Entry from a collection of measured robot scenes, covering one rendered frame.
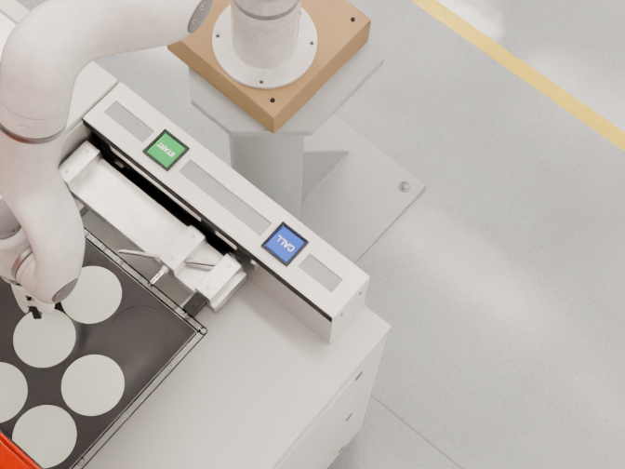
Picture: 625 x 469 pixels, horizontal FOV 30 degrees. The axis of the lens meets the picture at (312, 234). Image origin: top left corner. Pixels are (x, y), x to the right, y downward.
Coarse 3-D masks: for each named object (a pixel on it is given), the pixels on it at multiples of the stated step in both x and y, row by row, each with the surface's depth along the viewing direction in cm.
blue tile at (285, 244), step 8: (280, 232) 189; (288, 232) 189; (272, 240) 189; (280, 240) 189; (288, 240) 189; (296, 240) 189; (272, 248) 188; (280, 248) 188; (288, 248) 188; (296, 248) 188; (280, 256) 188; (288, 256) 188
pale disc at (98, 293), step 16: (96, 272) 193; (80, 288) 192; (96, 288) 192; (112, 288) 192; (64, 304) 190; (80, 304) 190; (96, 304) 191; (112, 304) 191; (80, 320) 189; (96, 320) 190
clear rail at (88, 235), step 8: (88, 232) 195; (88, 240) 195; (96, 240) 195; (104, 248) 194; (112, 256) 194; (120, 264) 193; (128, 264) 193; (128, 272) 193; (136, 272) 193; (136, 280) 193; (144, 280) 192; (152, 288) 192; (160, 296) 191; (168, 304) 191; (176, 304) 191; (176, 312) 190; (184, 312) 190; (184, 320) 190; (192, 320) 190; (200, 328) 189
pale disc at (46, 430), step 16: (32, 416) 183; (48, 416) 183; (64, 416) 183; (16, 432) 182; (32, 432) 182; (48, 432) 182; (64, 432) 182; (32, 448) 181; (48, 448) 181; (64, 448) 181; (48, 464) 180
